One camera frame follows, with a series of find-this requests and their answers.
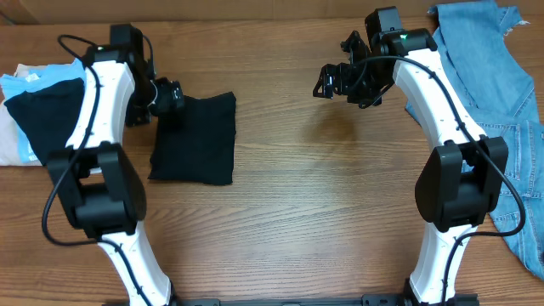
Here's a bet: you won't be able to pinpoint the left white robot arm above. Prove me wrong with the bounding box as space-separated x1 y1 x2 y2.
44 24 185 305

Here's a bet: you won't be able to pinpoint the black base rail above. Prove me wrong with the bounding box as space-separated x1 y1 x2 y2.
171 294 418 306

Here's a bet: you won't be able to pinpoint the folded black garment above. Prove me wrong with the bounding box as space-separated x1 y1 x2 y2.
6 78 85 166

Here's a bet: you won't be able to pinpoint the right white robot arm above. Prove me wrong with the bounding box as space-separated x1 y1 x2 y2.
313 7 508 305

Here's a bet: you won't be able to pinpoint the black t-shirt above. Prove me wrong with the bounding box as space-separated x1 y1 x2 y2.
148 92 236 185

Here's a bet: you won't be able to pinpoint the folded beige garment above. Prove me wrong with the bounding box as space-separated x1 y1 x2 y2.
1 85 41 166

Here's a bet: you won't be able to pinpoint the blue denim jeans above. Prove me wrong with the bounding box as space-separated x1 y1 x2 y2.
429 1 543 278

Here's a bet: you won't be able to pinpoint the folded light blue garment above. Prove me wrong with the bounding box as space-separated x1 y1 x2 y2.
0 58 88 164

